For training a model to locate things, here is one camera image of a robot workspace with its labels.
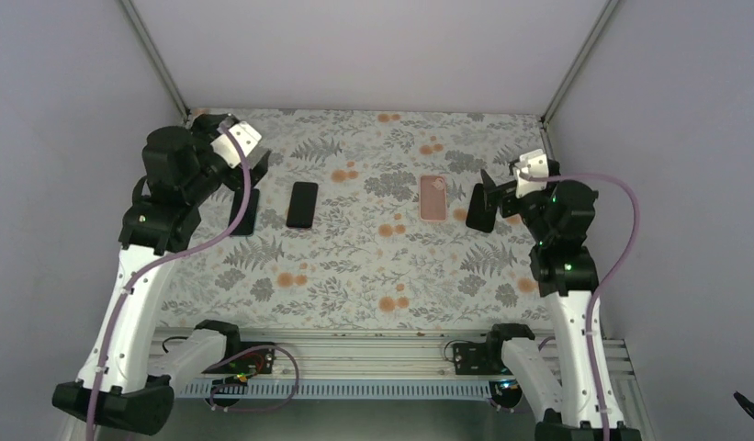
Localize aluminium frame post right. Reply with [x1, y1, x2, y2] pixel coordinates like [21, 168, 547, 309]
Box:
[542, 0, 620, 128]

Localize floral patterned table mat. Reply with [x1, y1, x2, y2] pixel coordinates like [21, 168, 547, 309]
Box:
[159, 109, 551, 331]

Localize aluminium mounting rail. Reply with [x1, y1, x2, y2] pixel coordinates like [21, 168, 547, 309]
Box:
[150, 327, 635, 380]

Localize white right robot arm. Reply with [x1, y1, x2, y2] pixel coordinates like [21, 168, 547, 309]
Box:
[480, 159, 642, 440]

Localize aluminium frame post left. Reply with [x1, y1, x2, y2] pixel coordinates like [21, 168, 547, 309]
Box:
[118, 0, 190, 121]

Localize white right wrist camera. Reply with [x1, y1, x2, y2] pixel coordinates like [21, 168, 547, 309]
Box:
[511, 149, 549, 198]

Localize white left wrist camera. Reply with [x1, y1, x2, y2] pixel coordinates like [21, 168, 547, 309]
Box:
[210, 119, 263, 169]

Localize black phone case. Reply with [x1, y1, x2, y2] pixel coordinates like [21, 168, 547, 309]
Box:
[465, 183, 497, 233]

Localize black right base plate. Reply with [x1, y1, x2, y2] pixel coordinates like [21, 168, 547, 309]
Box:
[451, 342, 512, 376]

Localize black phone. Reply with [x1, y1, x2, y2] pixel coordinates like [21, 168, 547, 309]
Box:
[286, 182, 319, 229]

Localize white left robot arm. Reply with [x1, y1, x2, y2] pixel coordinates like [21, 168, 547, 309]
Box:
[52, 114, 269, 440]

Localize grey slotted cable duct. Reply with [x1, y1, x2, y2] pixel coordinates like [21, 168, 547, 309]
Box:
[169, 379, 518, 401]

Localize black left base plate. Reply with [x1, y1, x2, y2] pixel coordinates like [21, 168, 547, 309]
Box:
[209, 348, 276, 377]

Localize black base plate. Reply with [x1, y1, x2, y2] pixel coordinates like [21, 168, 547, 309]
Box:
[209, 348, 276, 377]
[451, 342, 512, 376]

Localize aluminium frame post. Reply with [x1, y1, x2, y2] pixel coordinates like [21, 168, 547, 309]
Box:
[542, 0, 620, 128]
[118, 0, 190, 121]

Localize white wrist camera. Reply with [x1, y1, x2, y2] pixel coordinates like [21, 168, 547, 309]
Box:
[511, 149, 549, 198]
[210, 119, 263, 169]

